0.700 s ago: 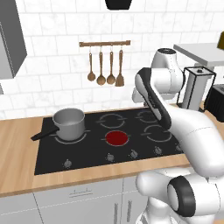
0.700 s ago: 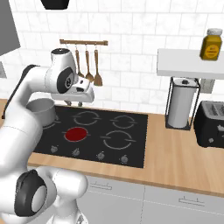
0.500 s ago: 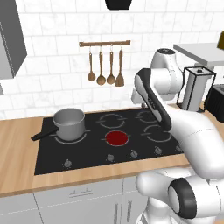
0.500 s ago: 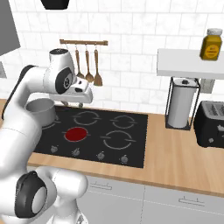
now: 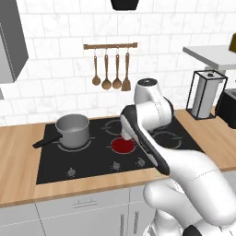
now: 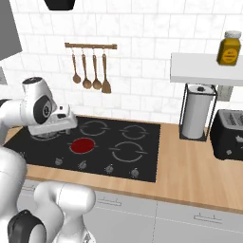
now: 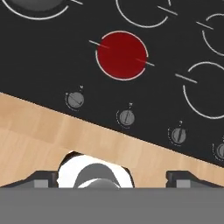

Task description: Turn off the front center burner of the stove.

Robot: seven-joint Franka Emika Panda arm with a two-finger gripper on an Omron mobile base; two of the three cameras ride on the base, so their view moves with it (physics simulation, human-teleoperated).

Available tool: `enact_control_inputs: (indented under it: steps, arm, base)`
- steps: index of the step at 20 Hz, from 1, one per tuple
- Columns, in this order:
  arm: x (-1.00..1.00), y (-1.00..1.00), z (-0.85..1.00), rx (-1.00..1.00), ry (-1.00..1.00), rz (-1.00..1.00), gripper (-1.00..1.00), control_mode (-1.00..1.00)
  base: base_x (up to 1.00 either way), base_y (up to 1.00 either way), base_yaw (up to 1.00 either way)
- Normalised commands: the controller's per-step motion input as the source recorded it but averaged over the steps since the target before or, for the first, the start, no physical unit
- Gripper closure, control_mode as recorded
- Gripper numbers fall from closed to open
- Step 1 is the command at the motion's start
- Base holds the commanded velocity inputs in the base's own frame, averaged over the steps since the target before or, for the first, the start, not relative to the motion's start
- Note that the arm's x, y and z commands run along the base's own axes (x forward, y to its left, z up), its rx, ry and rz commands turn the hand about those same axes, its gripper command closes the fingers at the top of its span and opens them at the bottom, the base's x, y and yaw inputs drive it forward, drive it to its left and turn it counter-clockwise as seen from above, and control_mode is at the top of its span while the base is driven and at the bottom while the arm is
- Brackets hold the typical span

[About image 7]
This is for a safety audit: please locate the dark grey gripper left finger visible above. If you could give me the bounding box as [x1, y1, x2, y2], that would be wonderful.
[0, 171, 59, 189]

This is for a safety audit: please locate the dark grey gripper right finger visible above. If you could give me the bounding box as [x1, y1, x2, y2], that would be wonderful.
[165, 170, 224, 189]

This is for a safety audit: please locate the grey hob knob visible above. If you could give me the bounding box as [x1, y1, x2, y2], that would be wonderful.
[66, 91, 86, 109]
[170, 127, 187, 145]
[214, 143, 224, 160]
[118, 108, 136, 127]

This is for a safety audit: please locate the white and black round object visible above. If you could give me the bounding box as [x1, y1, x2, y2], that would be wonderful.
[57, 150, 135, 189]

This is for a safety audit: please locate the black glass hob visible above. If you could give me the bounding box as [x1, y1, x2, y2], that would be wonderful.
[0, 0, 224, 169]

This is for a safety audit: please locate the dark grey pan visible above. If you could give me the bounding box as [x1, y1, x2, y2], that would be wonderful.
[11, 0, 64, 9]

